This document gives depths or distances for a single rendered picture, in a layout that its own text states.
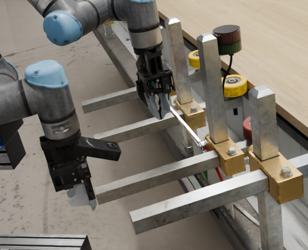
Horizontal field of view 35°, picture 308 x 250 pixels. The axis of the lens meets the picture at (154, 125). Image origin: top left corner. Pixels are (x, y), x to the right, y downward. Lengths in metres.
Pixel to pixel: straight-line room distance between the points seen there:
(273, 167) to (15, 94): 0.50
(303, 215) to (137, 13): 0.67
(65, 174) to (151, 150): 1.82
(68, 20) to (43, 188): 1.81
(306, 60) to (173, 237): 1.09
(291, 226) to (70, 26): 0.73
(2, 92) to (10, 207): 1.80
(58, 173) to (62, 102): 0.16
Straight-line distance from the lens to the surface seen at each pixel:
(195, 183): 1.33
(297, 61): 1.48
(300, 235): 1.28
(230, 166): 1.13
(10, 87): 0.97
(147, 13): 1.10
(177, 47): 1.31
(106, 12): 1.14
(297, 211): 1.35
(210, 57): 1.07
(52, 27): 1.06
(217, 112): 1.13
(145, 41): 1.12
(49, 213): 2.57
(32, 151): 3.17
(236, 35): 1.07
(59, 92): 0.95
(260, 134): 0.89
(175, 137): 1.55
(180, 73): 1.34
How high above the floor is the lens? 1.50
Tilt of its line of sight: 29 degrees down
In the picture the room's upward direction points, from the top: 11 degrees counter-clockwise
